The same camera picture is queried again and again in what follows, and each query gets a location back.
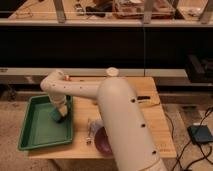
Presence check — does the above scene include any green yellow sponge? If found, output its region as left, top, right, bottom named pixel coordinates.
left=50, top=105, right=68, bottom=122

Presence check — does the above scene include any green plastic tray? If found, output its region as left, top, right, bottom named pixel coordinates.
left=18, top=95, right=73, bottom=151

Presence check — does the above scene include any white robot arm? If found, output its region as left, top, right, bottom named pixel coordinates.
left=40, top=70, right=167, bottom=171

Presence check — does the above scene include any orange fruit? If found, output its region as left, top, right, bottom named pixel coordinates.
left=65, top=75, right=70, bottom=81

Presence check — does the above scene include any wooden table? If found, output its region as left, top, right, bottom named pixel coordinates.
left=28, top=77, right=176, bottom=159

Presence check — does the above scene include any grey folded cloth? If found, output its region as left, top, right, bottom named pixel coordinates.
left=89, top=119, right=103, bottom=135

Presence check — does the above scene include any purple plastic bowl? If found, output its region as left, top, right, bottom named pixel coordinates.
left=94, top=127, right=113, bottom=155

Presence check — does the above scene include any white paper cup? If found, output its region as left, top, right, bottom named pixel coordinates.
left=106, top=67, right=119, bottom=77

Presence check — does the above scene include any black object on table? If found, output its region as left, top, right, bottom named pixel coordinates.
left=137, top=96, right=151, bottom=100

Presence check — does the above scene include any black power adapter box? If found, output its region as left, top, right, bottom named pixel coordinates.
left=187, top=125, right=213, bottom=144

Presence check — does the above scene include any black floor cable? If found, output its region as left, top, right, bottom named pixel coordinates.
left=165, top=106, right=213, bottom=171

